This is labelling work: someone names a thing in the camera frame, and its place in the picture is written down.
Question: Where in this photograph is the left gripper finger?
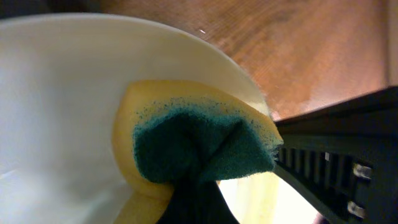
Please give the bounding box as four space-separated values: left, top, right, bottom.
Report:
157 177 239 224

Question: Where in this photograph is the white plate bottom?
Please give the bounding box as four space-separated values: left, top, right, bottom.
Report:
1 13 269 223

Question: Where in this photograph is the green and yellow sponge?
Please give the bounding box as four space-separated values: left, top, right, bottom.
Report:
112 80 283 223

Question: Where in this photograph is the large dark serving tray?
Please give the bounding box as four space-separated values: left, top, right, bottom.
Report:
275 87 397 223

